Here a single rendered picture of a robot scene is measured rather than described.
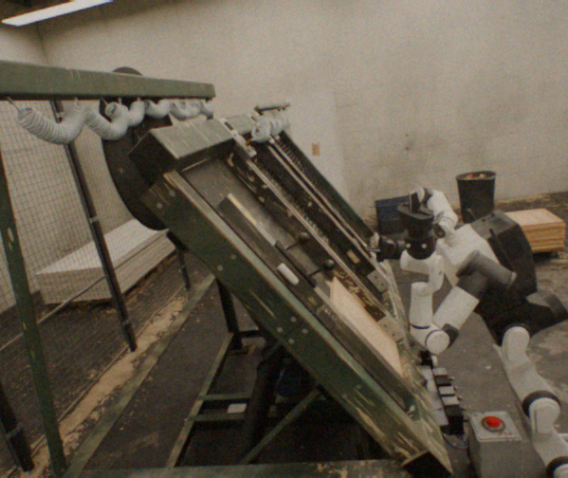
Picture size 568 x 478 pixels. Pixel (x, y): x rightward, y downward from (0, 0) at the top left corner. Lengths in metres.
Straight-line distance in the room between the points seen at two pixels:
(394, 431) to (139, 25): 7.20
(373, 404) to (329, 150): 4.52
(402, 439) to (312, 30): 6.25
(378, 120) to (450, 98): 1.07
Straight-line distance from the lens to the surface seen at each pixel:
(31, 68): 1.57
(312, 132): 5.59
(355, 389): 1.33
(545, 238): 5.04
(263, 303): 1.20
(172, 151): 1.14
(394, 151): 7.02
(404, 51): 7.00
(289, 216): 1.73
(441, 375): 2.00
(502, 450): 1.52
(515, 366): 1.95
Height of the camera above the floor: 1.93
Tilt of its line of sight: 17 degrees down
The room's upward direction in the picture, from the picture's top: 10 degrees counter-clockwise
